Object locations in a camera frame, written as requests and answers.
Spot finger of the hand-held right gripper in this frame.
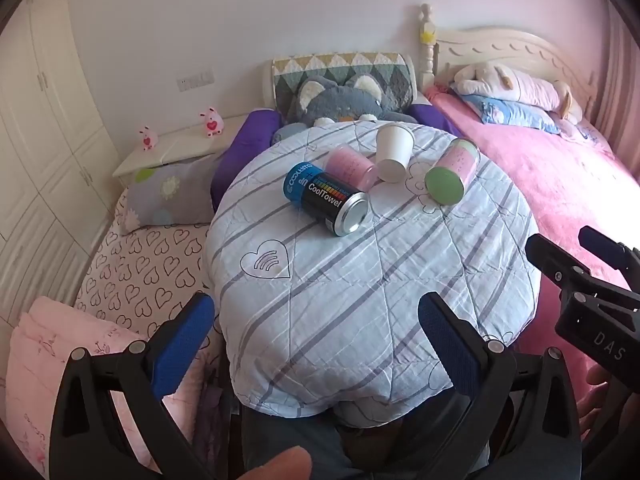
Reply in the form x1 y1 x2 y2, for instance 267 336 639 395
578 226 640 274
525 232 598 294

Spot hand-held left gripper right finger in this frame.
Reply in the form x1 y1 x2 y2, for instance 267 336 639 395
400 291 584 480

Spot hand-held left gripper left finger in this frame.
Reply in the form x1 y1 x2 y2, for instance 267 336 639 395
49 291 216 480

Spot white paper cup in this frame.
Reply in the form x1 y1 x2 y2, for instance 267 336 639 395
375 123 416 184

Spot pink plastic cup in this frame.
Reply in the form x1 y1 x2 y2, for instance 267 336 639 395
326 143 377 194

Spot person's right hand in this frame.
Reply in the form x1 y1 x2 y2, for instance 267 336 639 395
574 365 640 442

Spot person's left hand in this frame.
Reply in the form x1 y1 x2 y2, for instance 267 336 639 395
239 446 314 480

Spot heart print bed sheet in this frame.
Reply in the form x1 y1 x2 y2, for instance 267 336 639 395
74 194 223 343

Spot pink fleece blanket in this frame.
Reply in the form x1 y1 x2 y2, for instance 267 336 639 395
424 85 640 376

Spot striped light blue quilt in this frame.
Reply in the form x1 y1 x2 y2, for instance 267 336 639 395
204 120 544 419

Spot folded pink quilt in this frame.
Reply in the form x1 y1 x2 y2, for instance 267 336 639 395
4 295 207 480

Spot pink can with green lid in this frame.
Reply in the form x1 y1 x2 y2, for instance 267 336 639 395
424 138 481 206

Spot grey flower pillow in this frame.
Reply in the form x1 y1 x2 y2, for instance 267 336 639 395
120 152 227 234

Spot blue printed pillow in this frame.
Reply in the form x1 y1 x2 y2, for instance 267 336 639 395
461 92 582 137

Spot pink curtain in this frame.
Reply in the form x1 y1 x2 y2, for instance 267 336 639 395
589 0 640 171

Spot person's grey pants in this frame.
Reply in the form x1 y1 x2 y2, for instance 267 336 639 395
239 394 492 480

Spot white plush dog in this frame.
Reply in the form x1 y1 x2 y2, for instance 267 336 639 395
451 62 584 122

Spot black and blue can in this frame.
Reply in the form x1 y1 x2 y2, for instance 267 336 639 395
283 161 371 238

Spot white nightstand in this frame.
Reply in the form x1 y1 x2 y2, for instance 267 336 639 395
112 112 252 179

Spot cream wooden bed headboard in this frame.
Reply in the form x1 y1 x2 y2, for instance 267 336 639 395
417 3 599 113

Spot white wardrobe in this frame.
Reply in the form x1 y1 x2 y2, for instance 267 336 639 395
0 0 122 321

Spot grey plush toy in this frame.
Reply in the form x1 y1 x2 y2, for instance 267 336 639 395
286 75 419 129

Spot triangle patterned cushion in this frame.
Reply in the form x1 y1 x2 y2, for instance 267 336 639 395
271 52 416 112

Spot wall socket panel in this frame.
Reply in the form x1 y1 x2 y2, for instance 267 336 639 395
175 70 215 92

